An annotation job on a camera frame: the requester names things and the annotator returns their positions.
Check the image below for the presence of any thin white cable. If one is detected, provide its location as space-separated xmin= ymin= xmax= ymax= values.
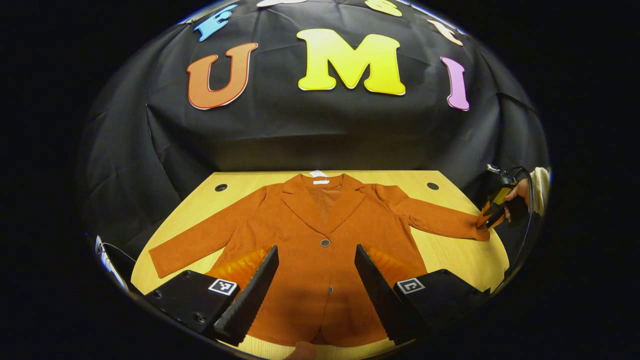
xmin=100 ymin=241 xmax=137 ymax=265

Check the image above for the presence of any orange corduroy jacket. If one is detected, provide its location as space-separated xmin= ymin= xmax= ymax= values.
xmin=148 ymin=170 xmax=492 ymax=348

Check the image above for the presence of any black backdrop cloth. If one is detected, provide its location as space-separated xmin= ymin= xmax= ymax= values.
xmin=75 ymin=0 xmax=551 ymax=281

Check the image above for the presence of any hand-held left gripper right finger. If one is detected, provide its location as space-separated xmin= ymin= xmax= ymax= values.
xmin=354 ymin=244 xmax=492 ymax=347

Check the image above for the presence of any white side desk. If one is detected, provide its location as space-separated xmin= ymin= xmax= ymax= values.
xmin=94 ymin=234 xmax=131 ymax=292

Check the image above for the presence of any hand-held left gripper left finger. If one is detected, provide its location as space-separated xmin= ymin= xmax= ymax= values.
xmin=144 ymin=245 xmax=280 ymax=347

